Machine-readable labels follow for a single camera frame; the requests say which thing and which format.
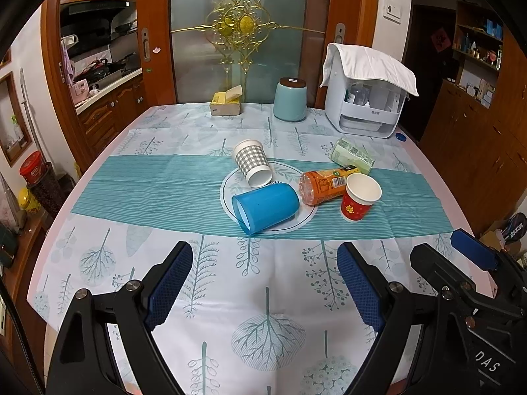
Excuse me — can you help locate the yellow tissue box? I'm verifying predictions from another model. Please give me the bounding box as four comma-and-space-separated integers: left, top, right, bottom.
209, 85, 243, 117

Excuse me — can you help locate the red round tin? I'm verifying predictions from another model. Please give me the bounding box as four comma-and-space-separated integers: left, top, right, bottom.
19, 151, 46, 185

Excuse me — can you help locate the blue plastic cup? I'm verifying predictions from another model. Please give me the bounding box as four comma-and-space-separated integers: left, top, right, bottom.
231, 183, 300, 235

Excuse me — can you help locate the white countertop appliance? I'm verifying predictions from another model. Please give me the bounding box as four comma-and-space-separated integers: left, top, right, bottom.
324, 54, 409, 139

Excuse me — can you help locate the tree print tablecloth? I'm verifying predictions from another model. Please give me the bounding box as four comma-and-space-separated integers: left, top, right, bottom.
26, 101, 498, 395

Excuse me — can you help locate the white cloth on appliance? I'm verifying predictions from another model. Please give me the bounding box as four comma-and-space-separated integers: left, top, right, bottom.
320, 43, 419, 96

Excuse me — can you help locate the orange plastic bottle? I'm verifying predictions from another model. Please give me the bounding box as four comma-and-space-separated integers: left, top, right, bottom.
298, 166, 360, 206

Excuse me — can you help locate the round white placemat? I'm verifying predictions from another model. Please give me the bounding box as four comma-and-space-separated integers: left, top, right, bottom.
220, 159, 317, 237

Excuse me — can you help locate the wooden kitchen counter cabinet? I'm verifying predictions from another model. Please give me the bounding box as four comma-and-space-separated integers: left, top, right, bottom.
78, 69, 148, 160

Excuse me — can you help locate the frosted glass door gold ornament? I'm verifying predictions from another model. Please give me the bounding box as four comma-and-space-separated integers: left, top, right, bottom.
170, 0, 305, 103

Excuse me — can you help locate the red white paper cup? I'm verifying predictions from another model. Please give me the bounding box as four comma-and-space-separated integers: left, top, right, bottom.
340, 173, 382, 221

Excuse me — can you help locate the light blue canister brown lid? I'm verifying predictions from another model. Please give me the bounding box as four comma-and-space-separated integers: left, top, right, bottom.
273, 77, 307, 122

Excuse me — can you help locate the white wall switch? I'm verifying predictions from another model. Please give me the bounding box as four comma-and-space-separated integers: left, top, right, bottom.
382, 0, 402, 24

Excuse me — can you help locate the grey checked paper cup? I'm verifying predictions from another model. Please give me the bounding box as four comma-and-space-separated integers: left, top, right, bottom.
232, 139, 272, 188

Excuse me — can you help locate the wooden shelf cabinet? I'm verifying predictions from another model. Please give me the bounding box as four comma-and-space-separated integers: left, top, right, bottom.
419, 0, 526, 234

